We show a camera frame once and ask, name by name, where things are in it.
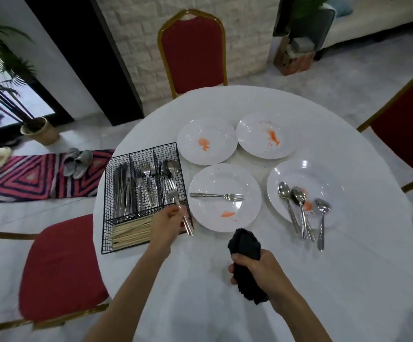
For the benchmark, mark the person's left hand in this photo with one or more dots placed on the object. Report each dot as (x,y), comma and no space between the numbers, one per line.
(165,231)

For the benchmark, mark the person's right hand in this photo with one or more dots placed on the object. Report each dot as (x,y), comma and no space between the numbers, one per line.
(267,277)

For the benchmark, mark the steel fork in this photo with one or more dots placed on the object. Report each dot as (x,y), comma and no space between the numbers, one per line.
(189,227)
(206,195)

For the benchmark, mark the bundle of wooden chopsticks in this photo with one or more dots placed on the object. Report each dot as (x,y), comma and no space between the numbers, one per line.
(131,231)

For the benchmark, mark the black cleaning cloth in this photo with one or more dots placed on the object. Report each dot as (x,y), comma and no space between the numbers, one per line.
(245,245)

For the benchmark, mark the white plate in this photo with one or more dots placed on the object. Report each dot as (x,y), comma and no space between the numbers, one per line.
(220,131)
(317,178)
(252,131)
(228,178)

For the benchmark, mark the person's left forearm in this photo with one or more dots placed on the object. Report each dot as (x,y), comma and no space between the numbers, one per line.
(128,299)

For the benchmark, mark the white round tablecloth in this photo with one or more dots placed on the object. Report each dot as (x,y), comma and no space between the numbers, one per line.
(352,263)

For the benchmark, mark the grey slipper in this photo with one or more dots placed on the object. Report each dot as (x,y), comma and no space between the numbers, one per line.
(71,162)
(83,163)

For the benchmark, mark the red gold banquet chair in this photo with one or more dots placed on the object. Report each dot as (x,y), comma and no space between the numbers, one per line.
(60,267)
(192,53)
(406,138)

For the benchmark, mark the pink striped rug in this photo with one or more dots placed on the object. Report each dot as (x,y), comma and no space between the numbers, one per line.
(32,174)

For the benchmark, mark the tall palm in woven pot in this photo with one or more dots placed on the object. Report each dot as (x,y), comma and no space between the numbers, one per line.
(39,131)

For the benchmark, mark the beige slipper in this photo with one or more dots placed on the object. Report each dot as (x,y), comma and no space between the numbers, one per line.
(0,157)

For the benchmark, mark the black sandal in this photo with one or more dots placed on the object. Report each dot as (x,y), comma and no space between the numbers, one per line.
(5,142)

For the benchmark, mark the black framed glass door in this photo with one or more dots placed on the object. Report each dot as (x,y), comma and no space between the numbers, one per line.
(32,103)

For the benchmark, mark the orange brown crate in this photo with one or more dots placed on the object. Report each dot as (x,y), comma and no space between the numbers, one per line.
(299,64)

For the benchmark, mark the small grey box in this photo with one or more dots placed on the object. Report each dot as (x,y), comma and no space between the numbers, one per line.
(302,44)

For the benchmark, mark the potted palm in white pot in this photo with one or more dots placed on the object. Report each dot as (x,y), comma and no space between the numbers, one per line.
(309,7)

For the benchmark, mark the cream sofa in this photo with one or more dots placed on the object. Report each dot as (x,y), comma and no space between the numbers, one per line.
(377,24)

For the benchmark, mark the blue cushion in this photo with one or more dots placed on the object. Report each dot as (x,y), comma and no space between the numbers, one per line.
(341,5)

